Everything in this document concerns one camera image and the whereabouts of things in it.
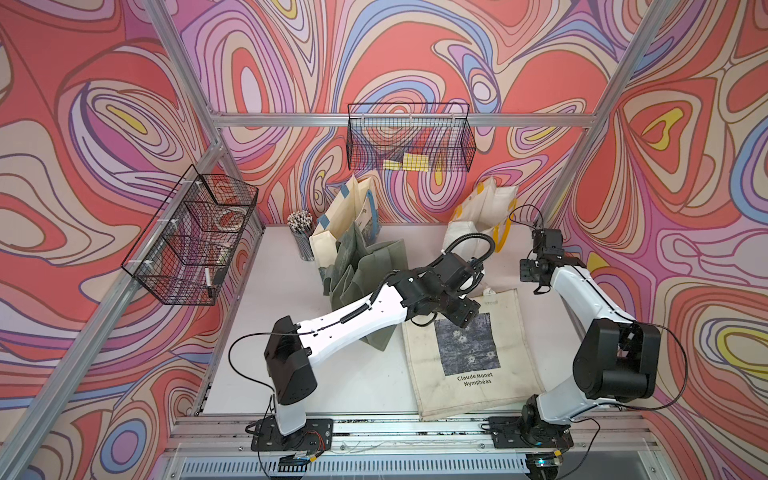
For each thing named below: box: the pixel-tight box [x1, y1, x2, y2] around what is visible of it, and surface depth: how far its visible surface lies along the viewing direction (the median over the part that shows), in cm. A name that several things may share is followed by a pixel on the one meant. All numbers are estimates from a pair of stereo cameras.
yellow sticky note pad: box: [402, 152, 429, 171], surface depth 86 cm
